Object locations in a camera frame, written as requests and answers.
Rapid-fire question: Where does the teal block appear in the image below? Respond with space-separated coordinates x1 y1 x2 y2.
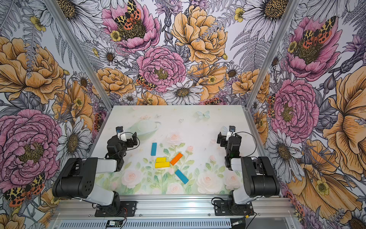
151 143 157 156
175 169 189 184

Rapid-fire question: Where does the small yellow block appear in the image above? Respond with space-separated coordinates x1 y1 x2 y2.
156 157 166 163

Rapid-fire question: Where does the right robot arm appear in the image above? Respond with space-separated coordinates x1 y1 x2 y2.
213 131 280 216

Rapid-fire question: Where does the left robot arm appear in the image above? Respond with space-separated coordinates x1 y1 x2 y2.
52 131 140 217

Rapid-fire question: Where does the long yellow block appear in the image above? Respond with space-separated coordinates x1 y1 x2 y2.
155 162 171 169

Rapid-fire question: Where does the orange block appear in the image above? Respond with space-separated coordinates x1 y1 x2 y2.
170 153 183 166

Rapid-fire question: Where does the small green circuit board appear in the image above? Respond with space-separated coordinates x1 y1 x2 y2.
105 220 124 229

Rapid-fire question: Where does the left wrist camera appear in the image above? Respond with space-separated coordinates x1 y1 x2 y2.
116 127 127 142

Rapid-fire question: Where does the left aluminium corner post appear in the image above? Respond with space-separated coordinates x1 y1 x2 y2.
45 1 113 112

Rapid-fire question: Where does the aluminium corner post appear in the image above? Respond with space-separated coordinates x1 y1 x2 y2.
45 1 113 112
245 0 300 111

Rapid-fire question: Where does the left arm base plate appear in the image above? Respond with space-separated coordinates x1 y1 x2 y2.
94 201 137 217

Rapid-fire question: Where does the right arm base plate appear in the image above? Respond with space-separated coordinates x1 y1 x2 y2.
211 198 254 217

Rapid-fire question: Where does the aluminium front rail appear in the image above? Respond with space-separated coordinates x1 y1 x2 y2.
52 195 295 220

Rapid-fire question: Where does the white vented cable duct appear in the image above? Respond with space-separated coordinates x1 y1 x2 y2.
54 219 232 229

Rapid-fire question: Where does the right aluminium corner post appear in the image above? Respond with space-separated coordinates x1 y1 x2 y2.
245 0 300 111

